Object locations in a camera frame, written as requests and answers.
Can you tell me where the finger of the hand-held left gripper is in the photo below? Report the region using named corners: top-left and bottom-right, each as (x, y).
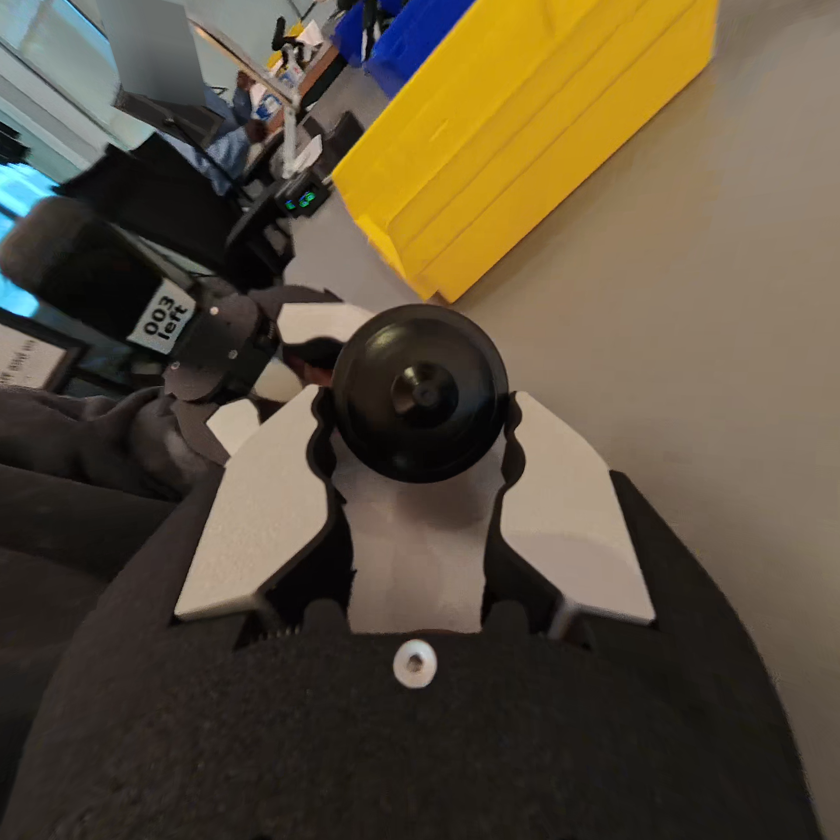
top-left (252, 285), bottom-right (376, 349)
top-left (167, 366), bottom-right (309, 466)

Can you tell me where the black office chair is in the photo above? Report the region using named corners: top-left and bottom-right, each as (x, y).
top-left (59, 131), bottom-right (294, 290)

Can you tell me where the clear document stand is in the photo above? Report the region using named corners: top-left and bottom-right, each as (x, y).
top-left (187, 16), bottom-right (324, 179)

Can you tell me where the blue storage bin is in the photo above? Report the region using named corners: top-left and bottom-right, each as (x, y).
top-left (331, 3), bottom-right (370, 68)
top-left (364, 0), bottom-right (476, 99)

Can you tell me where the black framed marker sign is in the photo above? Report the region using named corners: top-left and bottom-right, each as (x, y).
top-left (0, 308), bottom-right (89, 395)

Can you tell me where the black bottle lid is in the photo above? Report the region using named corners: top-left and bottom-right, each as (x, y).
top-left (331, 304), bottom-right (509, 484)

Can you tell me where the yellow storage bin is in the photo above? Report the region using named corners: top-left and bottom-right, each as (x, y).
top-left (331, 0), bottom-right (719, 304)

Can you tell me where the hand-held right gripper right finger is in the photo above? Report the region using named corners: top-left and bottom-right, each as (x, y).
top-left (484, 392), bottom-right (657, 641)

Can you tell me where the black charger with green lights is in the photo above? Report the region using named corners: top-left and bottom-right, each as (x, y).
top-left (276, 177), bottom-right (332, 217)

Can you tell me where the person's left hand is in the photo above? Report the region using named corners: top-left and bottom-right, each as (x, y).
top-left (283, 338), bottom-right (336, 388)

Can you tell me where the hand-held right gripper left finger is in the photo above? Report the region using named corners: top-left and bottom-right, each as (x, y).
top-left (174, 385), bottom-right (355, 634)

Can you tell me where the black box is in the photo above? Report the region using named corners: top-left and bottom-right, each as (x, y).
top-left (325, 112), bottom-right (365, 156)

